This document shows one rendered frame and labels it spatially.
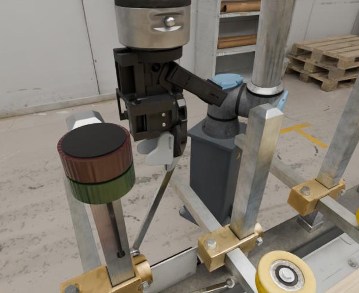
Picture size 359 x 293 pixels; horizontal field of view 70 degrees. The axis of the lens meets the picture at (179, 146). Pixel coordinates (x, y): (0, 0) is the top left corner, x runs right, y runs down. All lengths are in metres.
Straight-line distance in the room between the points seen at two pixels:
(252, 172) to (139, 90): 0.22
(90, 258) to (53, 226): 1.29
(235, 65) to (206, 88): 3.37
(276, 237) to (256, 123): 0.41
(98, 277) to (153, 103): 0.29
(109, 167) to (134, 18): 0.17
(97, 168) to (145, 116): 0.17
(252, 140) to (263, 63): 0.66
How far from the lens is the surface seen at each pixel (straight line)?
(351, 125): 0.61
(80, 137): 0.24
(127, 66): 0.35
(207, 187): 1.43
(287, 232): 0.77
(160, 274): 0.58
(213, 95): 0.40
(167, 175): 0.47
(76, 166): 0.21
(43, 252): 1.69
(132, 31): 0.32
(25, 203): 2.01
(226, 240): 0.55
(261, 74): 1.07
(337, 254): 0.89
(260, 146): 0.40
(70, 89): 3.08
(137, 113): 0.34
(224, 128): 1.23
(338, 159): 0.65
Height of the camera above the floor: 1.27
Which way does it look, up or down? 35 degrees down
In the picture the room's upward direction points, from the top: straight up
